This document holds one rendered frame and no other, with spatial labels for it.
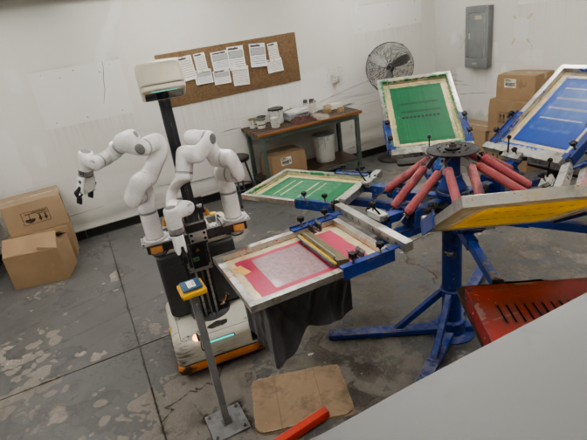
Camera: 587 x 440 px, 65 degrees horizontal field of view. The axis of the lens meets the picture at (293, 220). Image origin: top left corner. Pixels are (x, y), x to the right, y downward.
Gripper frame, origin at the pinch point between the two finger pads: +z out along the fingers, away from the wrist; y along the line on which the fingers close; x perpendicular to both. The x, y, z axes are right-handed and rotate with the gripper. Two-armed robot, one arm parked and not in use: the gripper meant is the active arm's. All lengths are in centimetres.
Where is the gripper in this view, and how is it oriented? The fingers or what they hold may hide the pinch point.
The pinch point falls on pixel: (183, 260)
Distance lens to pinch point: 234.1
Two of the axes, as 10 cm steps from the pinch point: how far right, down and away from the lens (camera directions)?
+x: 8.9, -2.9, 3.5
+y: 4.4, 3.1, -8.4
